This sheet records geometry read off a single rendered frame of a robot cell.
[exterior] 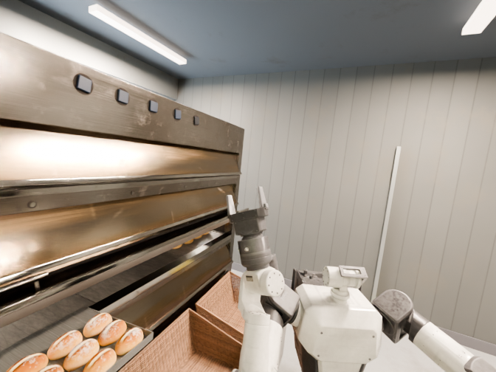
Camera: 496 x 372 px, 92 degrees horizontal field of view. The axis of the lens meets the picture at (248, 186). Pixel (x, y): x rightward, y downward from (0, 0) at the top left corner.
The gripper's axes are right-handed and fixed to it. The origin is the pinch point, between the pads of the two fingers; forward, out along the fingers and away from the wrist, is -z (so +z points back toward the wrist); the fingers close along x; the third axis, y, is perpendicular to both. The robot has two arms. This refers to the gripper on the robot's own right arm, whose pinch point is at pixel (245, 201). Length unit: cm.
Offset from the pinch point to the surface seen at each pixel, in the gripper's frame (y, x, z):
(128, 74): -141, -227, -239
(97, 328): 11, -61, 32
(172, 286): -45, -84, 32
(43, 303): 30, -50, 17
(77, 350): 20, -54, 34
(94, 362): 20, -47, 37
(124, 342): 10, -48, 36
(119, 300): -7, -75, 28
